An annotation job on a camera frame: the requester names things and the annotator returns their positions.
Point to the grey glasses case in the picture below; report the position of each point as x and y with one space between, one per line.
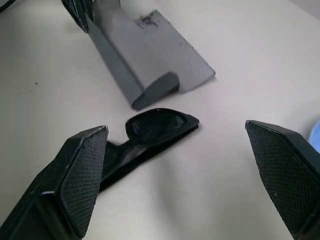
150 55

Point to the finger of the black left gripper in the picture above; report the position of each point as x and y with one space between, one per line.
78 15

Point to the black sunglasses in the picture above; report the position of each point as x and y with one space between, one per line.
155 127

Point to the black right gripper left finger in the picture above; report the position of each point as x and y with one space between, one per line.
75 175

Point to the blue plate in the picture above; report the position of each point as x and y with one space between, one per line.
316 136

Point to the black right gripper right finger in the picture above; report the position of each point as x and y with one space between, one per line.
282 170

